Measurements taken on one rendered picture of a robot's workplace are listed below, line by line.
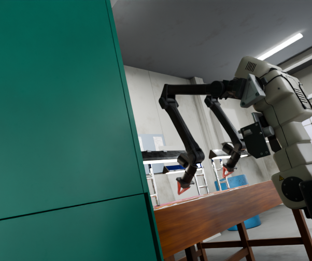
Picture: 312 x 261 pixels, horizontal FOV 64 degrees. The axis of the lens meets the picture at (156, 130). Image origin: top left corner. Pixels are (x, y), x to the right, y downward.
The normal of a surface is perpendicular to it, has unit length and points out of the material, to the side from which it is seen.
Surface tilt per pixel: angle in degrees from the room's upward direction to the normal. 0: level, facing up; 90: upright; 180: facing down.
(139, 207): 90
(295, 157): 90
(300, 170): 90
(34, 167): 90
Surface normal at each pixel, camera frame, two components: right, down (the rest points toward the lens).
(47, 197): 0.68, -0.34
